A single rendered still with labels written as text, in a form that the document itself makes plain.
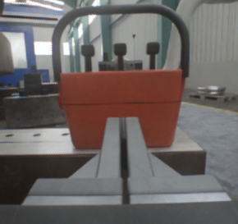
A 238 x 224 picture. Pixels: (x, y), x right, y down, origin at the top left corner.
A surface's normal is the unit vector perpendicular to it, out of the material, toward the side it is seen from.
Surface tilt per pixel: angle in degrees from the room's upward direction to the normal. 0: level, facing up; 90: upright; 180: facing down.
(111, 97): 97
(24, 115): 90
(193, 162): 90
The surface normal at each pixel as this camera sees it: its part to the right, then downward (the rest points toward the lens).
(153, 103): 0.00, 0.29
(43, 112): 0.37, 0.15
